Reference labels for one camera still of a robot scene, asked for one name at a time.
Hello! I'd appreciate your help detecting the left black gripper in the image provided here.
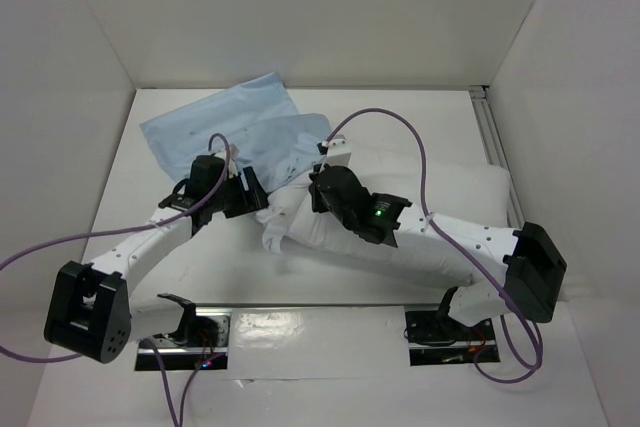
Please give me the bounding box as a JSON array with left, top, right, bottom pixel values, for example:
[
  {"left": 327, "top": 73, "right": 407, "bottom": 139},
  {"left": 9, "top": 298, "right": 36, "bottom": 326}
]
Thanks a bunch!
[{"left": 209, "top": 166, "right": 273, "bottom": 219}]

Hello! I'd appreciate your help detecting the light blue pillowcase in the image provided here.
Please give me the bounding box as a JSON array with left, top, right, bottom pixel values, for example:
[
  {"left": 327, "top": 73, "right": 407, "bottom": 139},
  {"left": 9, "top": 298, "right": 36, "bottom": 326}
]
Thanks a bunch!
[{"left": 140, "top": 72, "right": 331, "bottom": 193}]

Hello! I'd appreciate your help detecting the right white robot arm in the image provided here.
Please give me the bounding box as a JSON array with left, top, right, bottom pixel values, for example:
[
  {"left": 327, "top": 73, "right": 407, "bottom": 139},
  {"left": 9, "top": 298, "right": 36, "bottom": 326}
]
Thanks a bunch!
[{"left": 309, "top": 166, "right": 567, "bottom": 339}]

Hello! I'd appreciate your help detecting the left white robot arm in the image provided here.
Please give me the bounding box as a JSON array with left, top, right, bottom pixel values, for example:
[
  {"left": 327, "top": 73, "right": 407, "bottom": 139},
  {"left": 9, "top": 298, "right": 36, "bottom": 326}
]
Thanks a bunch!
[{"left": 44, "top": 155, "right": 268, "bottom": 364}]

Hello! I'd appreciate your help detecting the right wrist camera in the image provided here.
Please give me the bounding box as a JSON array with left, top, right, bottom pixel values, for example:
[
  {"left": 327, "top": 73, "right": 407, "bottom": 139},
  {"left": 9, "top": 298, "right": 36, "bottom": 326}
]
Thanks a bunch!
[{"left": 318, "top": 135, "right": 352, "bottom": 168}]

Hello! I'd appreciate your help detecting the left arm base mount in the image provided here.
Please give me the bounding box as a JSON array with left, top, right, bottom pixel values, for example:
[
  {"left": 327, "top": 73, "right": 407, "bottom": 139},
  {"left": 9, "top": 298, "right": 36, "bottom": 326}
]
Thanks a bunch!
[{"left": 130, "top": 293, "right": 232, "bottom": 372}]

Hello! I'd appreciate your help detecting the aluminium frame rail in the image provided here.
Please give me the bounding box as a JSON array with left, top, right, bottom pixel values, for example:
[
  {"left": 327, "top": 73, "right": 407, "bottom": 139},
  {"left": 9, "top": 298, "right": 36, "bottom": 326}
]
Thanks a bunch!
[{"left": 469, "top": 86, "right": 525, "bottom": 227}]

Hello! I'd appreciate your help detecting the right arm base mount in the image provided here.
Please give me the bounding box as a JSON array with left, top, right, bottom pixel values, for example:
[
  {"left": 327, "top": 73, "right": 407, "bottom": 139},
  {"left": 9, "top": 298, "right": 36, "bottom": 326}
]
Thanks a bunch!
[{"left": 403, "top": 309, "right": 500, "bottom": 367}]

